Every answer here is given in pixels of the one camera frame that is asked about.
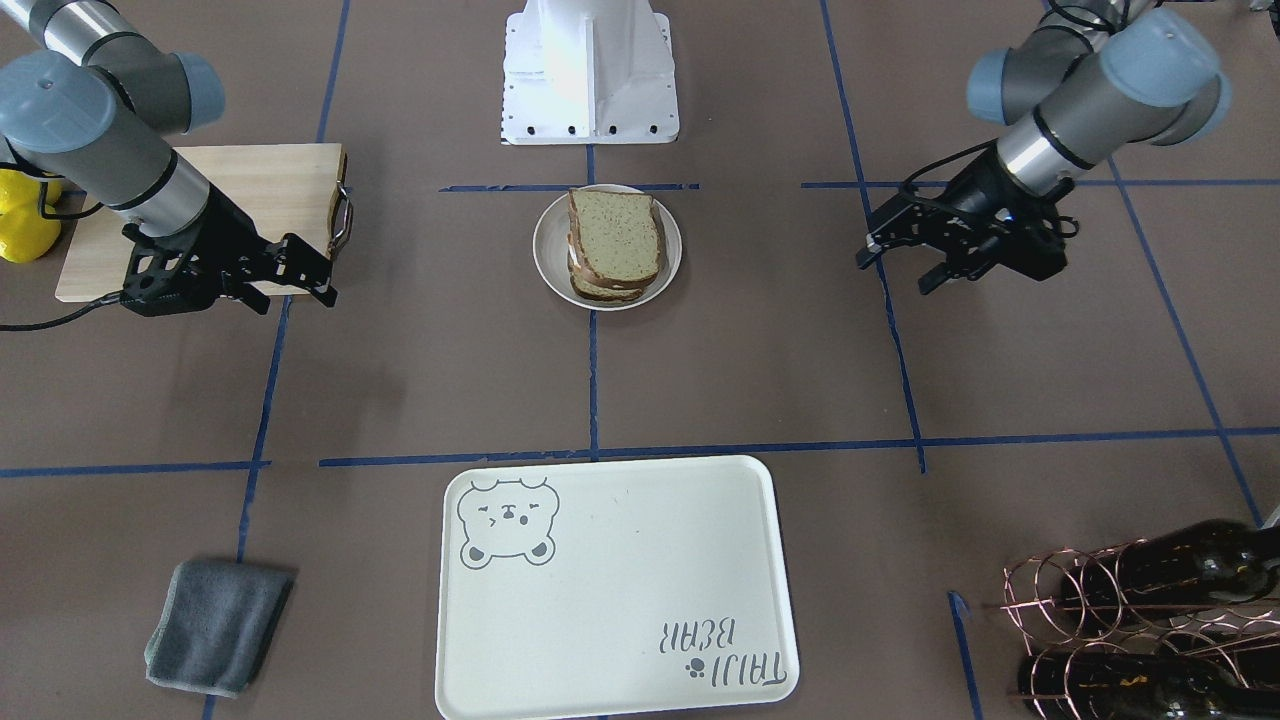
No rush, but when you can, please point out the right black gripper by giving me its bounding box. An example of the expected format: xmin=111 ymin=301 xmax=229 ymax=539
xmin=170 ymin=184 xmax=338 ymax=315

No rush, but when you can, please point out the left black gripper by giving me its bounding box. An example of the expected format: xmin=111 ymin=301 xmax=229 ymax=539
xmin=856 ymin=140 xmax=1051 ymax=296

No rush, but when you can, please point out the bread slice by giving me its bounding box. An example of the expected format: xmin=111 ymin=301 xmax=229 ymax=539
xmin=567 ymin=243 xmax=646 ymax=305
xmin=567 ymin=188 xmax=666 ymax=292

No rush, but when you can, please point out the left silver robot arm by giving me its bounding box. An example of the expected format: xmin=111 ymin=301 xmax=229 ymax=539
xmin=858 ymin=1 xmax=1233 ymax=295

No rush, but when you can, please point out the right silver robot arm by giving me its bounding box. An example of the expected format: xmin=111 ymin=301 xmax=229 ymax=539
xmin=1 ymin=1 xmax=338 ymax=316

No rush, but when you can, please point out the cream bear tray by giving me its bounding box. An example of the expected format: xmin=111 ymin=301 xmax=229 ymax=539
xmin=434 ymin=455 xmax=801 ymax=719

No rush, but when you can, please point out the wooden cutting board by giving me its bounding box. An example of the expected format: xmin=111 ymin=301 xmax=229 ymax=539
xmin=54 ymin=143 xmax=355 ymax=304

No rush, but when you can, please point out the yellow lemon near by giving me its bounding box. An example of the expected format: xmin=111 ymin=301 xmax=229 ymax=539
xmin=1 ymin=201 xmax=61 ymax=264

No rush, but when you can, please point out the yellow lemon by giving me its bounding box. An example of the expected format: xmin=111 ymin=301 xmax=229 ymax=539
xmin=1 ymin=169 xmax=63 ymax=214
xmin=1 ymin=201 xmax=61 ymax=264

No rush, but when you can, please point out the yellow lemon far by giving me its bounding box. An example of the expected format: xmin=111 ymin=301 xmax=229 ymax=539
xmin=1 ymin=169 xmax=63 ymax=214

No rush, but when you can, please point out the white round plate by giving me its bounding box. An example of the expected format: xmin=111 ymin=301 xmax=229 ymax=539
xmin=532 ymin=184 xmax=684 ymax=311

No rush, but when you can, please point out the grey folded cloth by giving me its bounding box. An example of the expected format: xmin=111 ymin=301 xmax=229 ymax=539
xmin=143 ymin=559 xmax=294 ymax=698

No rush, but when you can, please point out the dark wine bottle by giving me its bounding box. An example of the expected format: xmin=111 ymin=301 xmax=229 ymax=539
xmin=1055 ymin=519 xmax=1279 ymax=638
xmin=1016 ymin=646 xmax=1279 ymax=719

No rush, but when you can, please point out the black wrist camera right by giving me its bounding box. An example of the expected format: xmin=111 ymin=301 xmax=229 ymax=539
xmin=120 ymin=223 xmax=227 ymax=316

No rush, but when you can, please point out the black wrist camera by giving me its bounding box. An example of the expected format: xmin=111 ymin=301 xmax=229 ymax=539
xmin=120 ymin=223 xmax=227 ymax=316
xmin=980 ymin=209 xmax=1076 ymax=281

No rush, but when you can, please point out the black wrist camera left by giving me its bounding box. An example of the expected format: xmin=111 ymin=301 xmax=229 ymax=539
xmin=980 ymin=209 xmax=1076 ymax=281

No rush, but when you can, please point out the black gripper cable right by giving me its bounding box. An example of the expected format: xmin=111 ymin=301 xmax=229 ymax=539
xmin=0 ymin=150 xmax=131 ymax=333

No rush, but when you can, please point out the copper wire bottle rack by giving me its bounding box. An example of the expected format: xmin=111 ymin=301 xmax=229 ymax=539
xmin=989 ymin=543 xmax=1277 ymax=719

